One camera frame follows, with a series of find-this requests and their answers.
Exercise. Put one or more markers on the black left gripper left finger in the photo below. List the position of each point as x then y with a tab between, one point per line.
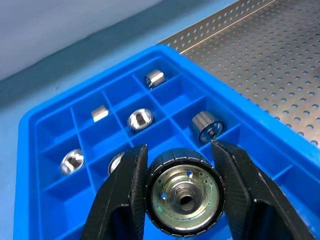
125	185

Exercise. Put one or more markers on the large ribbed metal roller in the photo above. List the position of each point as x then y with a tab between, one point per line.
201	200

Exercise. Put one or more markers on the perforated steel tray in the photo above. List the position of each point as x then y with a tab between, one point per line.
262	62

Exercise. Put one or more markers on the small silver metal roller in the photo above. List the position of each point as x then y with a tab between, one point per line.
99	113

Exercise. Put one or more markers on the blue compartment tray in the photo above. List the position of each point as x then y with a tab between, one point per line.
180	100

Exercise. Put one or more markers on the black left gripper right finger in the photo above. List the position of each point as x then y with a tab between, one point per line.
240	190

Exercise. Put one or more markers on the knurled metal roller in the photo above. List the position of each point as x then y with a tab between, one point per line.
203	122

